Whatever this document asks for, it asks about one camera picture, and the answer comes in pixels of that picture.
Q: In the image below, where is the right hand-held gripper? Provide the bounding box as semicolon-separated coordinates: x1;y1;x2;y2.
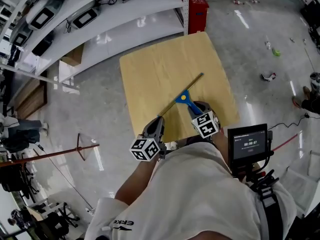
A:
187;100;222;139

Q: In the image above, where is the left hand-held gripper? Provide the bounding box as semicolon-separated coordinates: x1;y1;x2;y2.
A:
129;116;167;163

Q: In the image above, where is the blue squeegee with brass blade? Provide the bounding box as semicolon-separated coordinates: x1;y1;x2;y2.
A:
157;72;205;117

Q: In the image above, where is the person's left forearm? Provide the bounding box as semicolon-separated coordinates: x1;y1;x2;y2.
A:
114;156;161;207

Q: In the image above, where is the person's right forearm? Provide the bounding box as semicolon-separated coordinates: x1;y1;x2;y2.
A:
211;130;232;171

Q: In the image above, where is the black monitor screen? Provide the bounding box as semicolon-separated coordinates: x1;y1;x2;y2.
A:
227;123;275;171

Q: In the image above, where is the person's white shirt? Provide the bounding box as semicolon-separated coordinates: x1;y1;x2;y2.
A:
84;141;298;240

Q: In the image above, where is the black white handheld tool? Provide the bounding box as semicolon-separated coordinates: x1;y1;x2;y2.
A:
260;71;277;83

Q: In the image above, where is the red floor tape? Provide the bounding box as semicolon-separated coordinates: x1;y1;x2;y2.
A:
271;133;299;153

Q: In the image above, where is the red box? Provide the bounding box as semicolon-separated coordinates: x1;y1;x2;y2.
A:
186;0;210;35

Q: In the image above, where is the brown wooden coat rack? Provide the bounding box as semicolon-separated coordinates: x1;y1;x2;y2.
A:
0;133;101;169

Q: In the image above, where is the cardboard box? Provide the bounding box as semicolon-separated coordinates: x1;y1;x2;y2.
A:
60;43;85;68

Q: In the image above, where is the white metal shelving unit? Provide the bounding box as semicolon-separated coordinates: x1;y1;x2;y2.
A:
0;0;194;83

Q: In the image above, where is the brown wooden cabinet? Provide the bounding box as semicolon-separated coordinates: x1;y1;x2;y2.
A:
13;70;49;120

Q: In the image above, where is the black floor equipment pile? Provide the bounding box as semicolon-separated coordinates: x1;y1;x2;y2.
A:
307;26;320;56

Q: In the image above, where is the black bag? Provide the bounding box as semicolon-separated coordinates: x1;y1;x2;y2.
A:
31;31;55;57

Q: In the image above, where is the black office chair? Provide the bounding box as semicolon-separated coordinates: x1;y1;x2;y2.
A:
0;156;41;204

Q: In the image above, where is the black wheeled case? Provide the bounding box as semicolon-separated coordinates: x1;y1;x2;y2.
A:
299;0;320;36

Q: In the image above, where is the group of white screen devices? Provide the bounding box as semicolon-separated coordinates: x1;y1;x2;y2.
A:
8;0;102;49

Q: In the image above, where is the light wooden pedestal table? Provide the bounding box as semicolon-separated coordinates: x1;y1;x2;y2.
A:
119;31;241;144

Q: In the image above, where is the thin black floor cable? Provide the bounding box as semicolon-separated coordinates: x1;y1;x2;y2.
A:
36;143;97;215

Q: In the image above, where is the black harness strap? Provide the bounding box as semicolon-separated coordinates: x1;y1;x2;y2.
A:
246;169;286;240

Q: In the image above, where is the white metal frame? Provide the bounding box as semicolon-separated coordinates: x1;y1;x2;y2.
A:
284;149;320;219

